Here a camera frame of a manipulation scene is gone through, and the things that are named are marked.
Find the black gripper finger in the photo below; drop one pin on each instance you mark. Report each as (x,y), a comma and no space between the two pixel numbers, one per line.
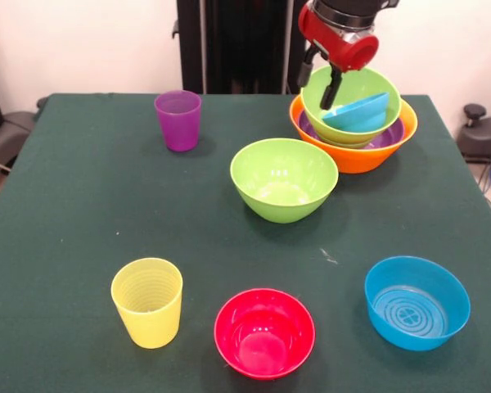
(307,69)
(330,90)

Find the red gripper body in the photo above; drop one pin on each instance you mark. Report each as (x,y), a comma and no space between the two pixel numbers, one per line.
(335,41)

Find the small light blue bowl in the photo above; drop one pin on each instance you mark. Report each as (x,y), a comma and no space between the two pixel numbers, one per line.
(362,116)

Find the large green bowl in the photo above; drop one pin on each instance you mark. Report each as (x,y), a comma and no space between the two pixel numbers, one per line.
(372,84)
(284,180)

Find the small green bowl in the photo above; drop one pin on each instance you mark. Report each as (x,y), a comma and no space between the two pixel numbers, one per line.
(352,144)

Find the purple bowl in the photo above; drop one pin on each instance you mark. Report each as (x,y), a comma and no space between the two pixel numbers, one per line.
(393,133)

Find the purple cup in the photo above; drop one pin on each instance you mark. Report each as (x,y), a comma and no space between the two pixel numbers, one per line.
(179,127)

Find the large orange bowl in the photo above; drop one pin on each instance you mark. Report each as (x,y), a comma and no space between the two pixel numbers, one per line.
(360,161)

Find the blue bowl with ribbed bottom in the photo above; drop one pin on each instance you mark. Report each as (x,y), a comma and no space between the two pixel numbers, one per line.
(417,307)

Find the dark green tablecloth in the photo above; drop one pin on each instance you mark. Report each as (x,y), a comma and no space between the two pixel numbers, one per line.
(86,184)

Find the red bowl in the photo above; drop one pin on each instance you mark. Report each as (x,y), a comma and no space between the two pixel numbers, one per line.
(264,341)

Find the yellow ribbed cup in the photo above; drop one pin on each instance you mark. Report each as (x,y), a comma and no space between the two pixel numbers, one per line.
(147,319)

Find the grey chair base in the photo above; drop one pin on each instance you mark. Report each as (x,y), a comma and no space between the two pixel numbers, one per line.
(12,127)

